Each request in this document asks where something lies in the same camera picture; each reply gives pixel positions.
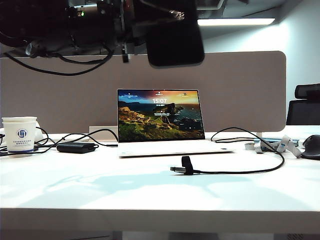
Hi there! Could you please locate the grey lanyard with badge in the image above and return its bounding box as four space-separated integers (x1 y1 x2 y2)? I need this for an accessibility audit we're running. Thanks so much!
244 134 303 159

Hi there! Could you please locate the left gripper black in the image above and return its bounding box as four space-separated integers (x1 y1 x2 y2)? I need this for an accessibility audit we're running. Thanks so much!
113 0 186 63

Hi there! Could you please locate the silver partition bracket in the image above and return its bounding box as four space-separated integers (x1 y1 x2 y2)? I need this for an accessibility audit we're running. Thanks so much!
88 125 119 138

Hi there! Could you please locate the black computer mouse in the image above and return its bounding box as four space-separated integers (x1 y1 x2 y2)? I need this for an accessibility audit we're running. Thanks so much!
301 134 320 161

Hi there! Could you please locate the white paper cup blue logo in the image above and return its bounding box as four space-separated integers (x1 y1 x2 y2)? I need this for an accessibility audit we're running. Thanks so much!
2 121 38 154

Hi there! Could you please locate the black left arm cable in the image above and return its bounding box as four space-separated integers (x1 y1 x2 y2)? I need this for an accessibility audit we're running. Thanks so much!
3 44 114 76

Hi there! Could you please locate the white open laptop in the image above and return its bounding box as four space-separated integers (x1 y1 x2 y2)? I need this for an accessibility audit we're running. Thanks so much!
116 88 236 158

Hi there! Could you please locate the white ceiling light strip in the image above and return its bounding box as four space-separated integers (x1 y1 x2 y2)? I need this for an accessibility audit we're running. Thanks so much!
196 17 276 27

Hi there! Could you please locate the black phone charger cable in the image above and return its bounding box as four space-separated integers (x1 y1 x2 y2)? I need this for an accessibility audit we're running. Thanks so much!
170 126 286 176

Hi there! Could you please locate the black power adapter brick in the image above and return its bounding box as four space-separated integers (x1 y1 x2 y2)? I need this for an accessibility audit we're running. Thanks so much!
56 141 97 155

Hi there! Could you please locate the teal flat card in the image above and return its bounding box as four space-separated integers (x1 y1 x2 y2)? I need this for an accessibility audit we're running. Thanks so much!
257 137 300 147

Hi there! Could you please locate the thin black cable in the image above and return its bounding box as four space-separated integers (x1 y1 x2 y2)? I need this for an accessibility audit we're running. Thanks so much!
61 128 119 142

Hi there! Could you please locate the black smartphone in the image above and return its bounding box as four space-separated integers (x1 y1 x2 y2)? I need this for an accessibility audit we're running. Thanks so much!
145 0 206 68

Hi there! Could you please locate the black office chair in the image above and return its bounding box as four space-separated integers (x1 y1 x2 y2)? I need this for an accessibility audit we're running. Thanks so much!
286 83 320 126

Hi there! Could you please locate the black laptop power cable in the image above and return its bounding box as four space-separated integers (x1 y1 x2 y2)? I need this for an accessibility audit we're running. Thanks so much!
0 126 119 157

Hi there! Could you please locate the black velcro cable strap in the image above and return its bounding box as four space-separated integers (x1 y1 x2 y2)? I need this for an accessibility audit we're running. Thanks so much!
181 155 196 176

